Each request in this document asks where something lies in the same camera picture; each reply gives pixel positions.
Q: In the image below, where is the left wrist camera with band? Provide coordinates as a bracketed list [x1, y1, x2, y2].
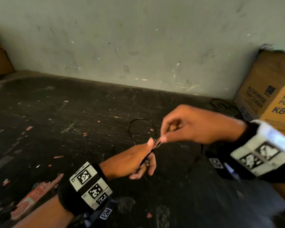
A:
[57, 161, 117, 228]

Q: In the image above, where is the person's left forearm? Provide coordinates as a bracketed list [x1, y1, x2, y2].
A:
[12, 196, 74, 228]

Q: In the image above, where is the wrist camera with band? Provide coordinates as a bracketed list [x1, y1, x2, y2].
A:
[57, 161, 117, 228]
[203, 120, 285, 184]

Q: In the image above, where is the person's right hand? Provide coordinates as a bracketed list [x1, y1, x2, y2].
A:
[160, 104, 248, 144]

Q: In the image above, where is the printed brown cardboard box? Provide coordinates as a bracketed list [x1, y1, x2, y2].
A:
[234, 50, 285, 140]

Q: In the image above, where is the person's left hand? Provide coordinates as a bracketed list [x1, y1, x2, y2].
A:
[100, 138, 157, 181]

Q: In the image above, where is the coil of black wire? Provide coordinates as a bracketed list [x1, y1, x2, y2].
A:
[209, 98, 244, 120]

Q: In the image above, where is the red paper label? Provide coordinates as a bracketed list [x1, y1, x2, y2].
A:
[10, 173, 64, 221]

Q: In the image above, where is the right wrist camera with band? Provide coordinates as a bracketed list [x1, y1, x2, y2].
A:
[203, 120, 285, 184]

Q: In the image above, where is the thin black wire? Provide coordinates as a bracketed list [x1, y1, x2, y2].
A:
[127, 118, 162, 167]

